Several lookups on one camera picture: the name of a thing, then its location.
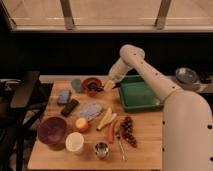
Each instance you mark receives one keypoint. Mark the purple bowl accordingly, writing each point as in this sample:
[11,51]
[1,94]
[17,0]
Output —
[52,130]

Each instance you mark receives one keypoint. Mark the blue grey cloth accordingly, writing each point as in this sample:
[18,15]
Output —
[90,110]

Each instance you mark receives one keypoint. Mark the grey blue plate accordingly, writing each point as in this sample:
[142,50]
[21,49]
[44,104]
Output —
[186,75]

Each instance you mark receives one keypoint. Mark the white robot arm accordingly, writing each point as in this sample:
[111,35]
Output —
[187,143]

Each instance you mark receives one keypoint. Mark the green plastic tray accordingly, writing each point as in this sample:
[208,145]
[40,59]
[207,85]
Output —
[136,96]

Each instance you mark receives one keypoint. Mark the blue cup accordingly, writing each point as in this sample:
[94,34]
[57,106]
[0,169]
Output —
[77,85]

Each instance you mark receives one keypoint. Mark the small metal cup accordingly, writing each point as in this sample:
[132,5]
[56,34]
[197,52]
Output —
[101,150]

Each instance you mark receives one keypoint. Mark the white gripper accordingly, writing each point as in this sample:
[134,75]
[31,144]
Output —
[116,74]

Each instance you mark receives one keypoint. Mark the orange carrot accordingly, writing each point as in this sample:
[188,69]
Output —
[110,137]

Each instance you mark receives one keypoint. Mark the blue sponge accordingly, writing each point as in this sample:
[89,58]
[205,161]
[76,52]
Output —
[63,97]

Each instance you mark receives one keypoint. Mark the red yellow apple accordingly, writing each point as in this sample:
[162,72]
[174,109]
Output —
[81,124]

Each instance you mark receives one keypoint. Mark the silver fork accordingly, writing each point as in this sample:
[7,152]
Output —
[121,147]

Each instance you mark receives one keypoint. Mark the black chair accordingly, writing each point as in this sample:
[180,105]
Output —
[22,101]

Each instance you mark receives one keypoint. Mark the black rectangular block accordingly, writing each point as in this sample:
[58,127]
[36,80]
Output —
[69,107]

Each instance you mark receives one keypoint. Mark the white cup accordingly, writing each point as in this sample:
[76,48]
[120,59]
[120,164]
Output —
[75,143]

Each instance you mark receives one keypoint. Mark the red bowl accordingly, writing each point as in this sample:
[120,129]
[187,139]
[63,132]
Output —
[90,80]

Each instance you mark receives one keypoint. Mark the bunch of dark grapes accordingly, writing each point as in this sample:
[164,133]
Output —
[126,130]

